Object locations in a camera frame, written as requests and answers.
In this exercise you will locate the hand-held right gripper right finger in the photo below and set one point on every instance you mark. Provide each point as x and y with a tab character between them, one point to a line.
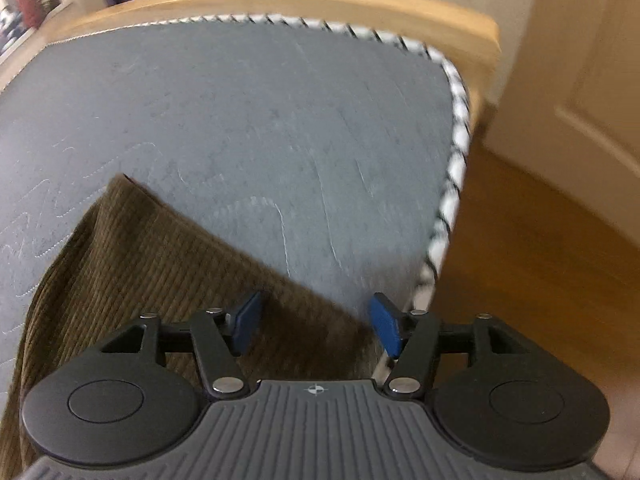
385	325

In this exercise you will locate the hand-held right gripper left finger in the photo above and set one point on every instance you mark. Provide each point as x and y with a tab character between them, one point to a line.
248	320

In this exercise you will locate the grey quilted mattress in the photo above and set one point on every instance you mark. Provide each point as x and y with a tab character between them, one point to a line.
250	135

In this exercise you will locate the cardboard box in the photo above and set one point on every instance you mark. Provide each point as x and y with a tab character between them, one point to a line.
575	60

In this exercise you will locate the red object at top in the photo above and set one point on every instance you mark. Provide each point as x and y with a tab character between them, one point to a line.
25	0

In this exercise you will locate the wooden bed frame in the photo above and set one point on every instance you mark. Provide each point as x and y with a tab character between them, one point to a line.
300	2

